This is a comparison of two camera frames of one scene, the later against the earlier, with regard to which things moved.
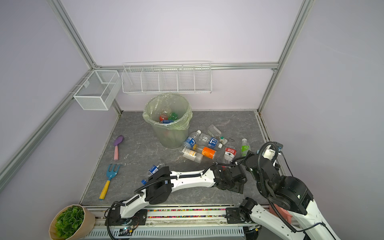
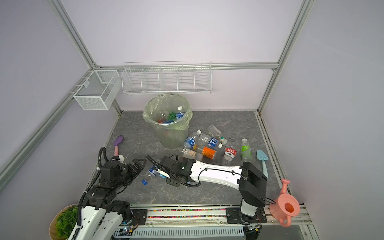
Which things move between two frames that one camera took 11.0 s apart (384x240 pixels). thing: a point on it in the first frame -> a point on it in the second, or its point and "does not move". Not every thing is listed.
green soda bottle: x=173 y=116 does not move
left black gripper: x=239 y=188 -> x=135 y=172
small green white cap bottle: x=223 y=141 does not move
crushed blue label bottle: x=151 y=171 does not move
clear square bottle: x=213 y=130 does not move
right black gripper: x=250 y=156 -> x=171 y=182
